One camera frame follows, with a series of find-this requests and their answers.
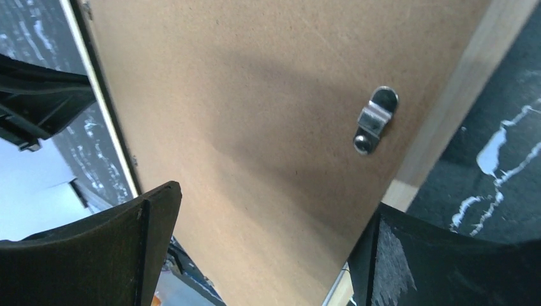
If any metal hanger clip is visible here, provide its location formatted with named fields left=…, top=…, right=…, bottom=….
left=353, top=86, right=399, bottom=155

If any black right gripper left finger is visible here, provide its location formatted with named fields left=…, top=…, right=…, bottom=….
left=1, top=181, right=182, bottom=305

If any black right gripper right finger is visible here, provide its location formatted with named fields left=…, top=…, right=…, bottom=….
left=348, top=204, right=540, bottom=305

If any black wooden picture frame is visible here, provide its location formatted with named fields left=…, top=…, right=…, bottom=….
left=59, top=0, right=540, bottom=306

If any aluminium mounting rail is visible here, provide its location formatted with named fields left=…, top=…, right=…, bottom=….
left=70, top=179, right=113, bottom=214

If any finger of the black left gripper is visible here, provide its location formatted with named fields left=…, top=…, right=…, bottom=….
left=1, top=55, right=96, bottom=152

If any brown frame backing board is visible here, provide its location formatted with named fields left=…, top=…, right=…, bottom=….
left=86, top=0, right=493, bottom=306

